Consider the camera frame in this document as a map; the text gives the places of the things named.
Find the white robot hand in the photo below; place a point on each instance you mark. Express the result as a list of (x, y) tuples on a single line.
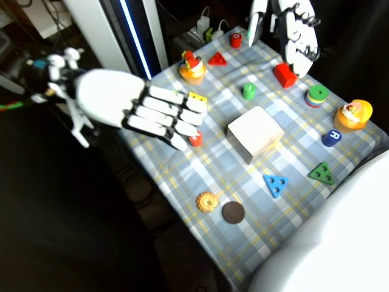
[(299, 33), (103, 94)]

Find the red cylinder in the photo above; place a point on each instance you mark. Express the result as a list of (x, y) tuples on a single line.
[(236, 40), (196, 140)]

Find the green cylinder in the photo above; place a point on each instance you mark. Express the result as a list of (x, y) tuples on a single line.
[(249, 91)]

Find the white paper box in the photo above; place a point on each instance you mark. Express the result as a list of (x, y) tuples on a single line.
[(255, 127)]

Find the blue cylinder with letter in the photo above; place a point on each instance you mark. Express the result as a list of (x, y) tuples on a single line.
[(332, 138)]

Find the red house-shaped block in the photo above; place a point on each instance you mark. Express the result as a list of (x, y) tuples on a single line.
[(284, 75)]

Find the white column with blue light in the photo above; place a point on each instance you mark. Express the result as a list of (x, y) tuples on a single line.
[(100, 33)]

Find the white charger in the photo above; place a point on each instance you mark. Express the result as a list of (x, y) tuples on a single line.
[(219, 33), (203, 24)]

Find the red triangle block with holes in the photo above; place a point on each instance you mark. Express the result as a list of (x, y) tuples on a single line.
[(218, 60)]

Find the green plug adapter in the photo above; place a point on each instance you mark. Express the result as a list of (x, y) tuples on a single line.
[(209, 35)]

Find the strawberry toy cupcake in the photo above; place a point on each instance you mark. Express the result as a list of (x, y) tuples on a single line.
[(193, 71)]

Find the yellow block with holes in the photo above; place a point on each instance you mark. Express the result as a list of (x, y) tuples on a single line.
[(197, 97)]

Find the white cabinet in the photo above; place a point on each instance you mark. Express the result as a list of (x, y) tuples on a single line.
[(45, 18)]

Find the yellow cream toy cupcake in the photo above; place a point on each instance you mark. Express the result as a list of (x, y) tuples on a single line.
[(351, 117)]

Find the grey power strip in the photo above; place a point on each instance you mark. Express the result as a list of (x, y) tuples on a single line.
[(190, 35)]

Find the blue plaid tablecloth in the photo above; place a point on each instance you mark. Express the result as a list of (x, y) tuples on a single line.
[(212, 170)]

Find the green triangle block with holes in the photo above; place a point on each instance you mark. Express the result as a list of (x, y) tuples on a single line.
[(322, 175)]

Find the yellow toy biscuit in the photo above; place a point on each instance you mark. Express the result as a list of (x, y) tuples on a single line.
[(207, 202)]

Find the blue triangle block with holes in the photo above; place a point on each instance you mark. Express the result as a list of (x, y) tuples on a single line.
[(275, 185)]

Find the brown round toy cookie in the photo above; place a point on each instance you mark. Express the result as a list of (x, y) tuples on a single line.
[(233, 212)]

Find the white rounded shell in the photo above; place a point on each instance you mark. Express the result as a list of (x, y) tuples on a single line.
[(334, 237)]

